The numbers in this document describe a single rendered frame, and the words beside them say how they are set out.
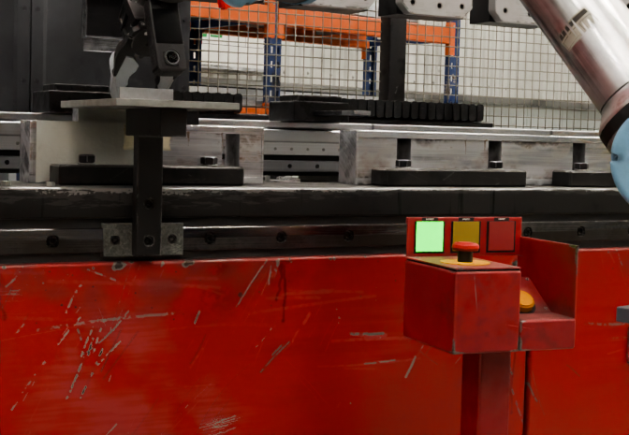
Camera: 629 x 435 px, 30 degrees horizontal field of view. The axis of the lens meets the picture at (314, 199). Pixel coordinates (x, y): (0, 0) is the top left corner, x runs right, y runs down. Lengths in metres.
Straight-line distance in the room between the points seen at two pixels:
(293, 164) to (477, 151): 0.36
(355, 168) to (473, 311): 0.48
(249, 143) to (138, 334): 0.38
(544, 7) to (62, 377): 0.88
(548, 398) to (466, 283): 0.58
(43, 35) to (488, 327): 1.13
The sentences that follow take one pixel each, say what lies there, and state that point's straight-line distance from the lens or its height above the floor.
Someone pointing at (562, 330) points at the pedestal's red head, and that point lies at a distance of 1.73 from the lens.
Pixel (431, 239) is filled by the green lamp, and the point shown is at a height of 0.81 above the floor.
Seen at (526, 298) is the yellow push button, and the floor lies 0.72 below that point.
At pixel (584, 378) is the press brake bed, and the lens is 2.22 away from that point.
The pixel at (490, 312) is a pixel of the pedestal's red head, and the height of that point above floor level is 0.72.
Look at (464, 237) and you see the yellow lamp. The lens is 1.80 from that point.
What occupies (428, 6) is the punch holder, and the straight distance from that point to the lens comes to 2.10.
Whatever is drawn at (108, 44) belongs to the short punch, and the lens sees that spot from 1.88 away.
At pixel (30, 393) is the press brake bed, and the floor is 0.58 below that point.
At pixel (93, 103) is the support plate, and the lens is 1.68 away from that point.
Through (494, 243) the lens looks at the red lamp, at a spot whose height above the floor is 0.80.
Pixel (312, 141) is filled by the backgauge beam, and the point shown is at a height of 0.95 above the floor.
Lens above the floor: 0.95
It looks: 3 degrees down
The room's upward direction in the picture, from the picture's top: 1 degrees clockwise
